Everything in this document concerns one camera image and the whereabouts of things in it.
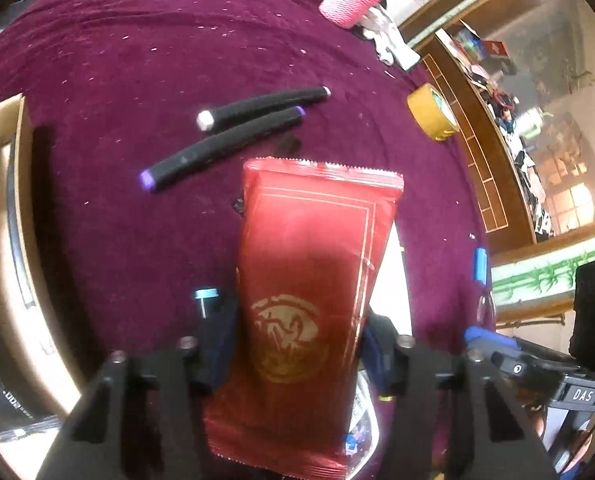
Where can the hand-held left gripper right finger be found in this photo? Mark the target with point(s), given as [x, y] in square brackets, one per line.
[375, 355]

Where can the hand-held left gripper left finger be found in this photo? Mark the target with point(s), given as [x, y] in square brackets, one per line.
[222, 345]

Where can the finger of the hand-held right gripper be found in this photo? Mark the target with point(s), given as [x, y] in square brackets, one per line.
[482, 335]

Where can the red foil packet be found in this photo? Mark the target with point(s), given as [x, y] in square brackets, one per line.
[302, 285]

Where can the black marker purple cap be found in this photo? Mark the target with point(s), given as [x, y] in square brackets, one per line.
[217, 150]

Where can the black marker blue cap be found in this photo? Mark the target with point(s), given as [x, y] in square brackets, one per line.
[206, 297]

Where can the white foam block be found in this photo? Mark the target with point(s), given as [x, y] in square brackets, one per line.
[395, 280]

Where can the wooden cabinet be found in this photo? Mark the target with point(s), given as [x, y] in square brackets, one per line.
[527, 110]

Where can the black foil packet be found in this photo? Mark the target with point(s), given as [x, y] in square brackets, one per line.
[7, 400]

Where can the yellow tape roll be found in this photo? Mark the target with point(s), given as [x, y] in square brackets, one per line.
[430, 110]

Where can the black marker white cap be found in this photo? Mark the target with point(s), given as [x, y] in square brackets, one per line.
[267, 105]

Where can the white gloves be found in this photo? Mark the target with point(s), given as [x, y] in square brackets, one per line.
[392, 40]

